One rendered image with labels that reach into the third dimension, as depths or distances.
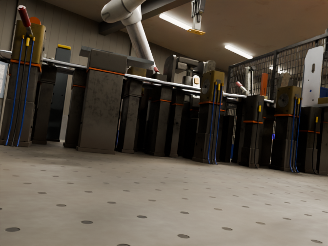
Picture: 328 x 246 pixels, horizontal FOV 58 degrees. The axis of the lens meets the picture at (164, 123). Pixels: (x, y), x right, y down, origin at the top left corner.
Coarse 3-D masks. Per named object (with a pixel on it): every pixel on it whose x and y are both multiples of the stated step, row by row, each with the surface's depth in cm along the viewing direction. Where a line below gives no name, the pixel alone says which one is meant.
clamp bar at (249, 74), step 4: (248, 68) 159; (252, 68) 157; (248, 72) 159; (252, 72) 160; (248, 76) 159; (252, 76) 160; (248, 80) 158; (252, 80) 159; (248, 84) 158; (252, 84) 159; (248, 88) 157; (252, 88) 158; (248, 92) 157; (252, 92) 158
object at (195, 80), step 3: (195, 75) 146; (192, 78) 146; (195, 78) 145; (198, 78) 146; (192, 81) 146; (195, 81) 145; (198, 81) 145; (192, 84) 145; (195, 84) 145; (198, 84) 146; (198, 87) 146; (192, 96) 144; (195, 96) 144; (198, 96) 144
